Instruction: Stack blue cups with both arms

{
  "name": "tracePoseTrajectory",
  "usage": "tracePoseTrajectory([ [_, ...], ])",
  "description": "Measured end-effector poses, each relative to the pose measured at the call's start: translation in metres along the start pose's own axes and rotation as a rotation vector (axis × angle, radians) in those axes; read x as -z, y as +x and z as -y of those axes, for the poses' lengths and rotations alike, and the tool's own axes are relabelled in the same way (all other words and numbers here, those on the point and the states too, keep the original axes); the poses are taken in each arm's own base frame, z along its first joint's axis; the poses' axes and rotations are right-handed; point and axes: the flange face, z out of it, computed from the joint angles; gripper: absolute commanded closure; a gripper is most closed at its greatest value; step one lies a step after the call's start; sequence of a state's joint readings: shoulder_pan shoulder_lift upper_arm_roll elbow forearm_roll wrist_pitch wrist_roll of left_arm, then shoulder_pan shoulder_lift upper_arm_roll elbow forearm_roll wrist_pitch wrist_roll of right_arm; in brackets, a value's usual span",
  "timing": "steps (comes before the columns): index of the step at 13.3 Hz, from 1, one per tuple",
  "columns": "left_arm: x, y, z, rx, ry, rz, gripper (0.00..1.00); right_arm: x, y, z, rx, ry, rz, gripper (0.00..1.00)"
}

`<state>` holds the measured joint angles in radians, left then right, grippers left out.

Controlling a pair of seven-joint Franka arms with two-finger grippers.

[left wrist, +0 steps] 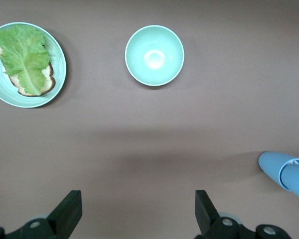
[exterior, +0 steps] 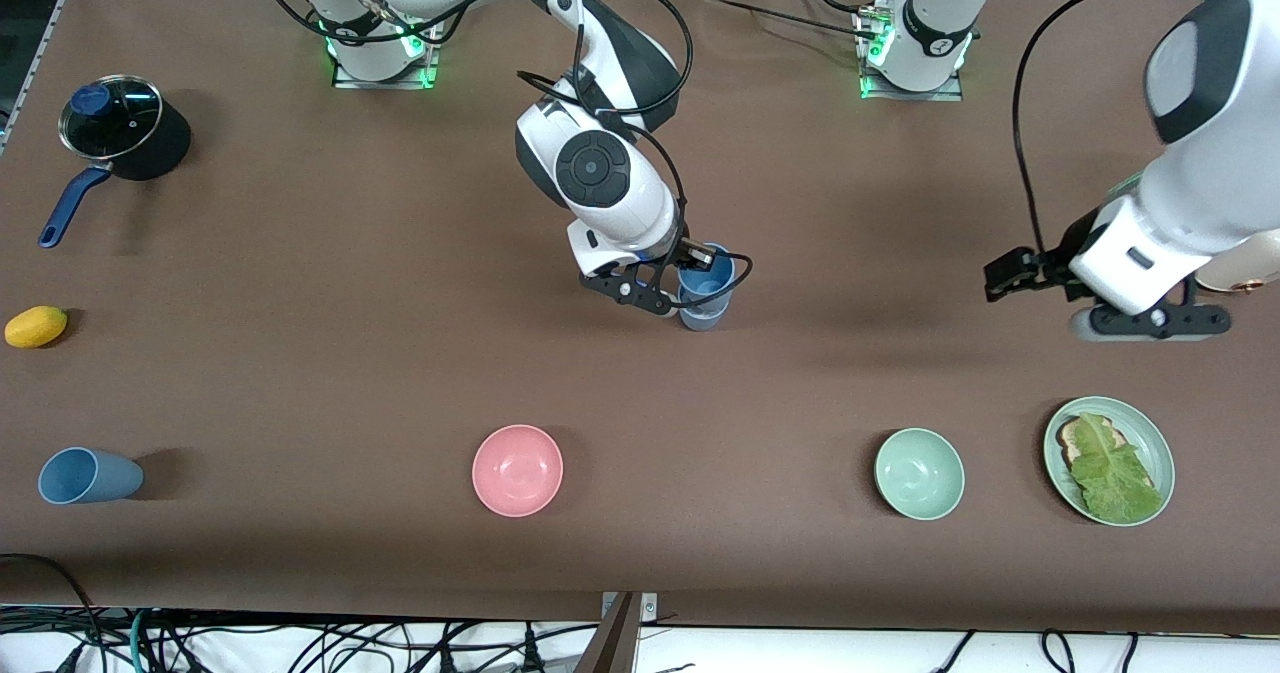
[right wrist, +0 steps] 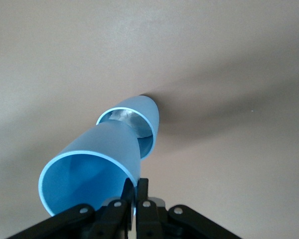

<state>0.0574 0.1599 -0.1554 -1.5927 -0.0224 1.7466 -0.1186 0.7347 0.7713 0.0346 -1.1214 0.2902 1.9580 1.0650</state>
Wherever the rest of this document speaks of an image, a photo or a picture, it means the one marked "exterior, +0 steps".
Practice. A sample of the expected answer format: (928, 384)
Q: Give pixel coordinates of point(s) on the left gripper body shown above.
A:
(1053, 269)

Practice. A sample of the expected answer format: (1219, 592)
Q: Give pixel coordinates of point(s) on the blue plastic cup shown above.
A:
(90, 476)
(704, 318)
(708, 273)

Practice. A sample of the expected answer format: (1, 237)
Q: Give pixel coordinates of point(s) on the beige rounded appliance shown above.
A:
(1245, 275)

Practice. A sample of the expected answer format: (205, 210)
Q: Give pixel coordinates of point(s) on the toast bread slice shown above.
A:
(1072, 439)

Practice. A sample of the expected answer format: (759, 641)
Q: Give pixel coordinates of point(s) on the pale green plate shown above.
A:
(1150, 443)

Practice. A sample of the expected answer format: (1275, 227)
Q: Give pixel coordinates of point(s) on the pale green bowl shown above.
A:
(919, 473)

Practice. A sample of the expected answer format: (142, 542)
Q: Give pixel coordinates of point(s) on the green lettuce leaf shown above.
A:
(1115, 478)

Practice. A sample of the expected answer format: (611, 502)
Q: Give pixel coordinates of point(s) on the pink bowl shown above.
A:
(517, 470)

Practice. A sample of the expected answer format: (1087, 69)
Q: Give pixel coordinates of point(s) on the glass lid with blue knob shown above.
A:
(130, 123)

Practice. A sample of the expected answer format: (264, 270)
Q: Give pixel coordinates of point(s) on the yellow lemon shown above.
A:
(35, 327)

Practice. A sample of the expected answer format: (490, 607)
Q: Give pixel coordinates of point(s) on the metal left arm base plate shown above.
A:
(910, 96)

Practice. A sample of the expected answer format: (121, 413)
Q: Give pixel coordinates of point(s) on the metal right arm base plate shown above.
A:
(385, 84)

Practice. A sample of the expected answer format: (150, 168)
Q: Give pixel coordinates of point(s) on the small metal table bracket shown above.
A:
(650, 606)

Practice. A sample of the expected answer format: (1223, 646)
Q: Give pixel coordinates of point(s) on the dark angled table post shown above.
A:
(610, 648)

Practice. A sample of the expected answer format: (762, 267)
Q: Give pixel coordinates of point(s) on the aluminium table edge rail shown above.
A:
(40, 48)

